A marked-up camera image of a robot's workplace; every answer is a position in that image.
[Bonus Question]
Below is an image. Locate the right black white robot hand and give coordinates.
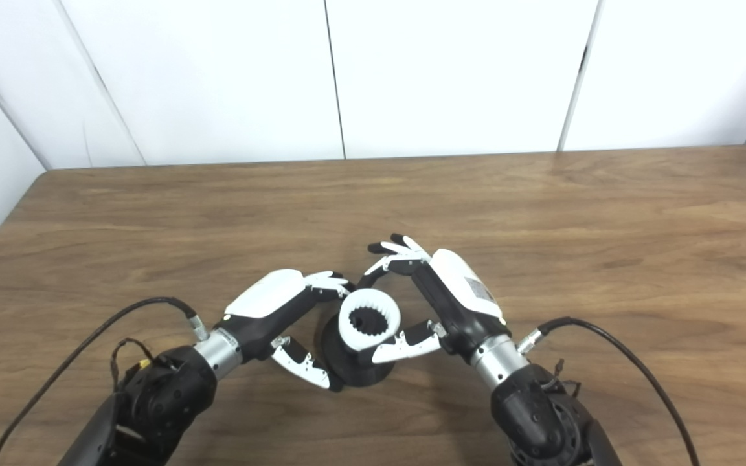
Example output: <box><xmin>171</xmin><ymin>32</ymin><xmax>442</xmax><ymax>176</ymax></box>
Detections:
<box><xmin>358</xmin><ymin>234</ymin><xmax>513</xmax><ymax>364</ymax></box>

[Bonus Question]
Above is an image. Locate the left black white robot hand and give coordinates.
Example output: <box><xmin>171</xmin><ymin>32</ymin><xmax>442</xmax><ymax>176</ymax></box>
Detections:
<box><xmin>214</xmin><ymin>269</ymin><xmax>356</xmax><ymax>392</ymax></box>

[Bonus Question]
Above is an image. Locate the white plastic ring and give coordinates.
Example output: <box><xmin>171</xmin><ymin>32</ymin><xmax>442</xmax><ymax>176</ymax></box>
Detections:
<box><xmin>338</xmin><ymin>289</ymin><xmax>402</xmax><ymax>352</ymax></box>

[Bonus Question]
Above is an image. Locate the round black plastic part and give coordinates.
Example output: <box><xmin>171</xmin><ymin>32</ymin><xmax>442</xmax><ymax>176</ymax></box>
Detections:
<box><xmin>318</xmin><ymin>309</ymin><xmax>396</xmax><ymax>388</ymax></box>

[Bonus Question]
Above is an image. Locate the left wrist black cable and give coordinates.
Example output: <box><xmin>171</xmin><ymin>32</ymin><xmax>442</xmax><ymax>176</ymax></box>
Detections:
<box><xmin>0</xmin><ymin>297</ymin><xmax>210</xmax><ymax>466</ymax></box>

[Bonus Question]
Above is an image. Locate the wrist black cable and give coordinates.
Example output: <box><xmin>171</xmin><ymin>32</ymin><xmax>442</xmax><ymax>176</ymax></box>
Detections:
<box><xmin>517</xmin><ymin>316</ymin><xmax>701</xmax><ymax>466</ymax></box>
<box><xmin>0</xmin><ymin>297</ymin><xmax>210</xmax><ymax>466</ymax></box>

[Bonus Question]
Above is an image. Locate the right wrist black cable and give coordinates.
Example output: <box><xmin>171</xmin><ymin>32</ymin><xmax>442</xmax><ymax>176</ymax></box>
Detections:
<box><xmin>517</xmin><ymin>316</ymin><xmax>701</xmax><ymax>466</ymax></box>

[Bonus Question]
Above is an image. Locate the thin dark wire bundle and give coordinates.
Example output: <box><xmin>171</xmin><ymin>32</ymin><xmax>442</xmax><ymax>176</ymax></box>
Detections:
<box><xmin>545</xmin><ymin>359</ymin><xmax>582</xmax><ymax>399</ymax></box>

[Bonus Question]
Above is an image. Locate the thin wire with yellow plug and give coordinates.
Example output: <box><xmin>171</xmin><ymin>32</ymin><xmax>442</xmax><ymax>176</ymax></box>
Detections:
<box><xmin>111</xmin><ymin>338</ymin><xmax>160</xmax><ymax>392</ymax></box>

